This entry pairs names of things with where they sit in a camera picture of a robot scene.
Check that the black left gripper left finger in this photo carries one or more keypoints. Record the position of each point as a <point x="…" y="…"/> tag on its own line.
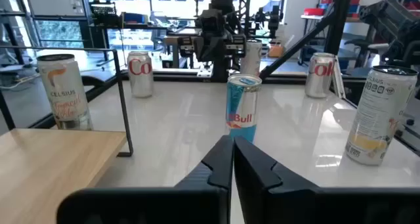
<point x="197" y="201"/>

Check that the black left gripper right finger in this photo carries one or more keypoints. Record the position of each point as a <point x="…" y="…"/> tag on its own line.
<point x="295" y="204"/>

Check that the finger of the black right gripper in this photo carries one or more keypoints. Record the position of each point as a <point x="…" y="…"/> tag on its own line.
<point x="218" y="51"/>
<point x="204" y="51"/>

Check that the white Celsius can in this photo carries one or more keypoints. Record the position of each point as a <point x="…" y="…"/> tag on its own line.
<point x="253" y="61"/>

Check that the blue silver Red Bull can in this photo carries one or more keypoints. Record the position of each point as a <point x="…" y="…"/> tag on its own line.
<point x="243" y="109"/>

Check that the silver Diet Coke can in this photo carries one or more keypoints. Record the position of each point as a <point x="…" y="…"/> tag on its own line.
<point x="140" y="79"/>
<point x="320" y="77"/>

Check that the Celsius Tropical Vibe can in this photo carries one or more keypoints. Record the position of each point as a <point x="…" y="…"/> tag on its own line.
<point x="380" y="119"/>
<point x="64" y="96"/>

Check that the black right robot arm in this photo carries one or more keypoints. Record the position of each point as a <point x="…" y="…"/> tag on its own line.
<point x="220" y="71"/>

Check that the orange box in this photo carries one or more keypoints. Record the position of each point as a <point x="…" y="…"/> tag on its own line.
<point x="276" y="50"/>

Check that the blue box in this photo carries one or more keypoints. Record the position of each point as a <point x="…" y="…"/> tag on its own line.
<point x="134" y="18"/>

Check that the red storage bin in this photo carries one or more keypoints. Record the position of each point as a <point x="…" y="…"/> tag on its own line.
<point x="314" y="12"/>

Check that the black mesh crate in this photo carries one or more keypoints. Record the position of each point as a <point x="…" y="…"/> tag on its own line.
<point x="104" y="13"/>

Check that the black office chair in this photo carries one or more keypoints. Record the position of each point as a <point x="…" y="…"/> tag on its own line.
<point x="364" y="46"/>

